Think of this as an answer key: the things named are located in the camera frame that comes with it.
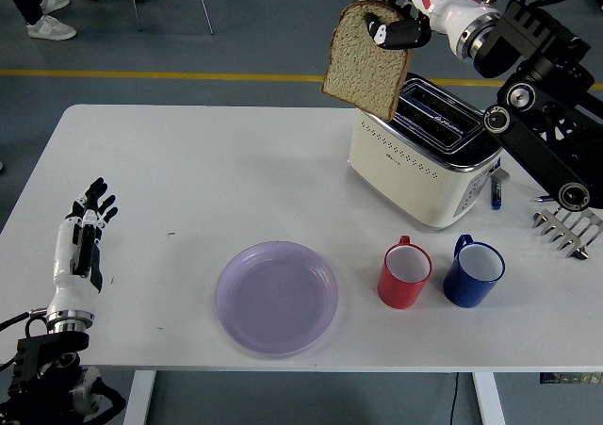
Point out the person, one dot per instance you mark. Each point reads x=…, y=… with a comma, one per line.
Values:
x=49, y=28

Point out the metal chair legs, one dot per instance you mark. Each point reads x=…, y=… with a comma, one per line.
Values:
x=204, y=9

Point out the black ballpoint pen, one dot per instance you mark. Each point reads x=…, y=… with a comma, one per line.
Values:
x=541, y=198

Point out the blue enamel mug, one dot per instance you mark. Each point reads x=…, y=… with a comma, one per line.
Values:
x=464, y=293

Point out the brown bread slice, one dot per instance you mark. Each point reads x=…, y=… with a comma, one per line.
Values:
x=367, y=71

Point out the table height control panel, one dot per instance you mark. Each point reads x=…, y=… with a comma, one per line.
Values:
x=572, y=378

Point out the purple plastic plate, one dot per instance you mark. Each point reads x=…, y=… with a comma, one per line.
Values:
x=278, y=302

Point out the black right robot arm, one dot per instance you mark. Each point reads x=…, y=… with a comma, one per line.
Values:
x=537, y=142

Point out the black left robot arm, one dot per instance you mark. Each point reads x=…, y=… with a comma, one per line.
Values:
x=47, y=349

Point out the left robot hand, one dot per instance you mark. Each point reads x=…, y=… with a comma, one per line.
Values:
x=66, y=255

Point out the white table leg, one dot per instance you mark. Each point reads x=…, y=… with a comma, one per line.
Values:
x=139, y=399
x=489, y=399

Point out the blue marker with grey cap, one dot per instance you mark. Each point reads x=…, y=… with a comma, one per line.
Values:
x=495, y=194

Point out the cream and chrome toaster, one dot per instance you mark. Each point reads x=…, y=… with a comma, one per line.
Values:
x=400, y=180

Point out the metal toast rack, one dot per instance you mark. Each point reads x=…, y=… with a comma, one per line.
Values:
x=565, y=234

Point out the red enamel mug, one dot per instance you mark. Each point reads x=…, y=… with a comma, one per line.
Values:
x=398, y=295

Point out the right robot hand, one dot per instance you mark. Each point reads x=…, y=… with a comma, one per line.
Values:
x=443, y=1

